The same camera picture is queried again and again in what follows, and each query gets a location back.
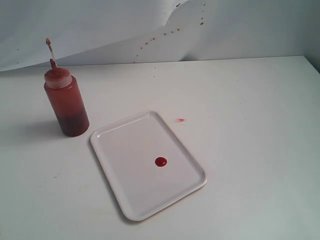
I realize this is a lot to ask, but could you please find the red sauce squeeze bottle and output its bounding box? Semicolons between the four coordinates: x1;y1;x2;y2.
44;38;90;137

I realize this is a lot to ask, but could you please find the small red table stain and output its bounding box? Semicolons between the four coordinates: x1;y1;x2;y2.
175;118;185;123

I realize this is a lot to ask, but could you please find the red sauce blob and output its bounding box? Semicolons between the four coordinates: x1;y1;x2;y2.
154;156;168;167

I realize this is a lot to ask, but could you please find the white rectangular tray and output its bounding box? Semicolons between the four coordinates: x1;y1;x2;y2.
90;110;208;222

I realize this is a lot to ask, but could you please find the white paper backdrop sheet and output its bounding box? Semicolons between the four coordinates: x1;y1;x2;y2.
0;0;320;71

